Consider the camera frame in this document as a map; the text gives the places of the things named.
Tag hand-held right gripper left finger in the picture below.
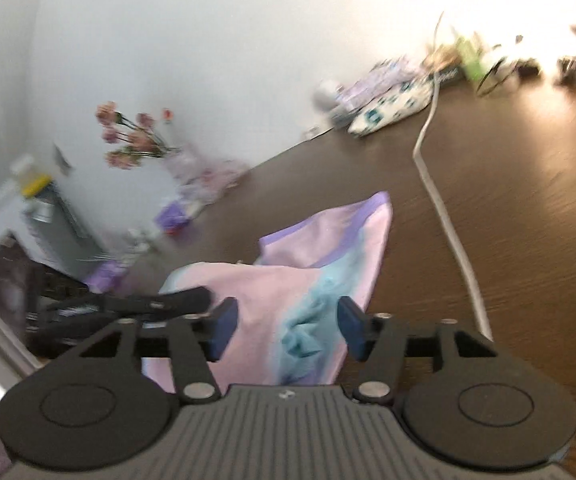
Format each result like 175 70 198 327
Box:
80 296 240 405

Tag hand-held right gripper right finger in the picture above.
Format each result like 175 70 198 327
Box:
336 296 500 405

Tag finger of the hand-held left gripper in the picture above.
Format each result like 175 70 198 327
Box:
103 286 214 322

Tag pink blue mesh garment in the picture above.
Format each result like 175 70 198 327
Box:
142 191 395 397

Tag purple tissue packet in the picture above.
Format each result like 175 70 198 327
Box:
84 259 131 295
154 199 200 235

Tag pink white plastic bag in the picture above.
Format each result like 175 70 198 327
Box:
167 144 250 207

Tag yellow capped bottle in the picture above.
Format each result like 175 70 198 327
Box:
9 154 58 223

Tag pink artificial flowers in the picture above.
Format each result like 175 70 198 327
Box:
94 101 181 171

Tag white pillow teal flowers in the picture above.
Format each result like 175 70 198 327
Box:
347 77 437 139

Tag white round speaker toy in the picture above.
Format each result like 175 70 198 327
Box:
315 80 345 112

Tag folded purple floral cloth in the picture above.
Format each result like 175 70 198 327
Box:
340 57 430 111

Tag green bottle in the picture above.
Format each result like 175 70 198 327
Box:
455 35 485 82

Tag black cables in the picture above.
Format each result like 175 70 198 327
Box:
474 35 541 97

